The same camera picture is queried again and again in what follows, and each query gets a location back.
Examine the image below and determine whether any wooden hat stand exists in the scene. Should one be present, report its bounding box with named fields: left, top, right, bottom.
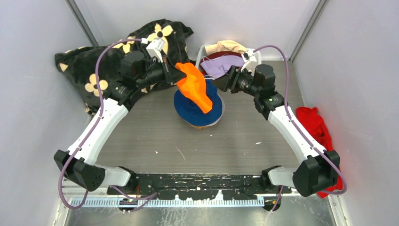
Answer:
left=190, top=124, right=209, bottom=129

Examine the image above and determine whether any orange bucket hat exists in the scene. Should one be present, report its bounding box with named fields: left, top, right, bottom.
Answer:
left=175, top=63, right=213, bottom=113

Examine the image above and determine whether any blue bucket hat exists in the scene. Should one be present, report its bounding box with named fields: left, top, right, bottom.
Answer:
left=174, top=80, right=225, bottom=127

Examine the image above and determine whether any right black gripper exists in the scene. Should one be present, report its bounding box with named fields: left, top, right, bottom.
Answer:
left=211, top=65, right=261, bottom=97

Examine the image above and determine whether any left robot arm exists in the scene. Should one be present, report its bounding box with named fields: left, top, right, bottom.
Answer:
left=54, top=51, right=186, bottom=194

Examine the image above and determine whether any lilac bucket hat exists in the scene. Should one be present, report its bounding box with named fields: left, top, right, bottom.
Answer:
left=200, top=55, right=244, bottom=79

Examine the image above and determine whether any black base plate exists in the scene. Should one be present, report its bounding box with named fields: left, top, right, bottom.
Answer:
left=119, top=173, right=280, bottom=201

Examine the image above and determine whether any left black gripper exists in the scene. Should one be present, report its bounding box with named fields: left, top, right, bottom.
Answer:
left=136, top=55, right=186, bottom=89

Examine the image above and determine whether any grey bucket hat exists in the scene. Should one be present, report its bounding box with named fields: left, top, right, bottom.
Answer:
left=184, top=94, right=225, bottom=127

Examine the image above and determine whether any red cloth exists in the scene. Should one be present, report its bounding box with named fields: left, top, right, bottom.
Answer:
left=295, top=107, right=343, bottom=199

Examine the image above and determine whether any purple cable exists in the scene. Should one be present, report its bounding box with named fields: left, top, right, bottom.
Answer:
left=58, top=38, right=160, bottom=213
left=252, top=45, right=348, bottom=213

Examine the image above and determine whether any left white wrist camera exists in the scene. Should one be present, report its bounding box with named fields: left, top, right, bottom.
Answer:
left=141, top=38, right=165, bottom=63

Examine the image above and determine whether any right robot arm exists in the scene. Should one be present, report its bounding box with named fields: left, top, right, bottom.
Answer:
left=212, top=64, right=340, bottom=197

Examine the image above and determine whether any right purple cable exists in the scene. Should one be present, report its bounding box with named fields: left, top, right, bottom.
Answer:
left=252, top=45, right=348, bottom=213

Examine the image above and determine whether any black blanket with cream flowers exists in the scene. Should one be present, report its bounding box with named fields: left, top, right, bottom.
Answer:
left=55, top=19, right=194, bottom=115

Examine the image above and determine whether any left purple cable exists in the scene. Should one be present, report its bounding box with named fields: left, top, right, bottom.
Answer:
left=58, top=38, right=160, bottom=213

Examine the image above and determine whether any white plastic basket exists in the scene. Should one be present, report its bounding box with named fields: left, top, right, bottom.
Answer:
left=195, top=44, right=261, bottom=75

